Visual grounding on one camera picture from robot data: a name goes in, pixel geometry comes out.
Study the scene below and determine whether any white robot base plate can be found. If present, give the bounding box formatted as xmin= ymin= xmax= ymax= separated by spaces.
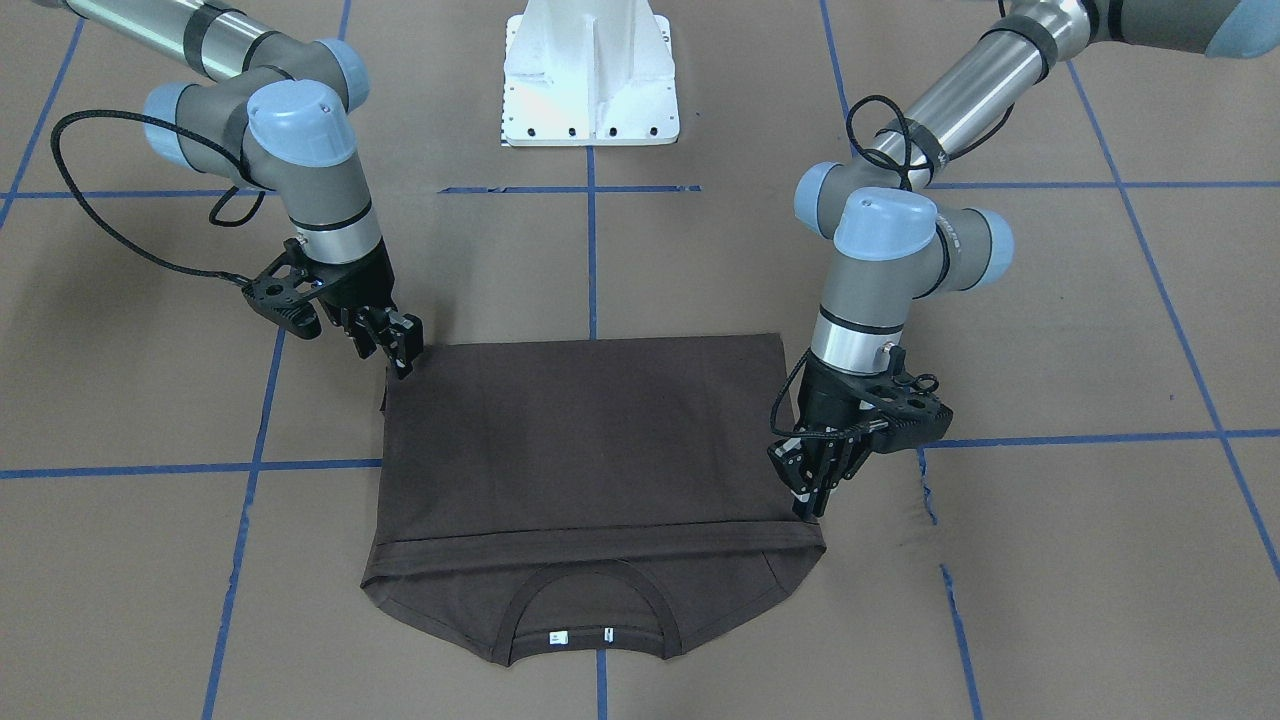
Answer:
xmin=500 ymin=1 xmax=681 ymax=147

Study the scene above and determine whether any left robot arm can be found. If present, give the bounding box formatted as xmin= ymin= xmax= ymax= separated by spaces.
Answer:
xmin=768 ymin=1 xmax=1277 ymax=521

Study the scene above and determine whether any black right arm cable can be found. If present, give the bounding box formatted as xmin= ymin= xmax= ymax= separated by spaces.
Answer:
xmin=47 ymin=108 xmax=266 ymax=291

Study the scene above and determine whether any dark brown t-shirt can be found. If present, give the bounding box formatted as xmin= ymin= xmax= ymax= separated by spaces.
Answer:
xmin=361 ymin=334 xmax=826 ymax=666

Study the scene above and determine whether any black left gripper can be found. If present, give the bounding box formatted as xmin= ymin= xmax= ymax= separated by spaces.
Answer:
xmin=767 ymin=355 xmax=870 ymax=521

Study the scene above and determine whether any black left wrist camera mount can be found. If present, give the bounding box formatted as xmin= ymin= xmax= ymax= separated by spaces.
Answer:
xmin=852 ymin=345 xmax=954 ymax=454

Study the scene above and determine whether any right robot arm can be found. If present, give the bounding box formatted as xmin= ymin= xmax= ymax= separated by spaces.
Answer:
xmin=61 ymin=1 xmax=424 ymax=377

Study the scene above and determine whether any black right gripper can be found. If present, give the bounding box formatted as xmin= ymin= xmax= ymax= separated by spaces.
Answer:
xmin=323 ymin=241 xmax=424 ymax=379

